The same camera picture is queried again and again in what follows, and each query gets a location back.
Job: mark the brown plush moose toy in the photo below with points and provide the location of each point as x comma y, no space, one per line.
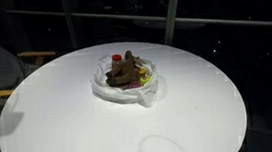
122,72

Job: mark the spice jar red lid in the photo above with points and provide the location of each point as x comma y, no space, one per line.
116,57

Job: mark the white clear plastic bowl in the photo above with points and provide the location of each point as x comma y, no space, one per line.
111,95

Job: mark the gray horizontal railing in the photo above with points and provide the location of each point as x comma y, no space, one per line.
238,21

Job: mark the light gray window post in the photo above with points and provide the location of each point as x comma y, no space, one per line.
171,12

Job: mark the dark window post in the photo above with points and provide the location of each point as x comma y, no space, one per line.
69,22

